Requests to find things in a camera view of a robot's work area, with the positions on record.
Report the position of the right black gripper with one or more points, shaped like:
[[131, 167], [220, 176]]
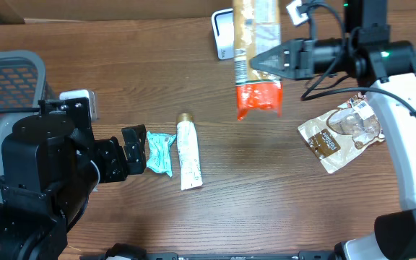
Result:
[[296, 58]]

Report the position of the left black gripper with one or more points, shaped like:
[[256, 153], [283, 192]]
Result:
[[110, 159]]

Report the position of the mint green wipes pack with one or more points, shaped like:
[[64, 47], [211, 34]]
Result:
[[159, 153]]

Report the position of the orange spaghetti pasta package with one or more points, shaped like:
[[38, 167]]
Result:
[[256, 30]]

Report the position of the white bottle gold cap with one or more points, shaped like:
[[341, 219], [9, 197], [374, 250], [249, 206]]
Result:
[[188, 152]]

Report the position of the beige snack bag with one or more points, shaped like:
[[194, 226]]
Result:
[[339, 136]]

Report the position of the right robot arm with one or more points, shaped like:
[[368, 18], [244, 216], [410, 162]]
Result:
[[386, 74]]

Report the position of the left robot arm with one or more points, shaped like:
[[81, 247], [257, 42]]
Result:
[[52, 162]]

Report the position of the white barcode scanner stand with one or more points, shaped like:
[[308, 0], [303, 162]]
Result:
[[223, 29]]

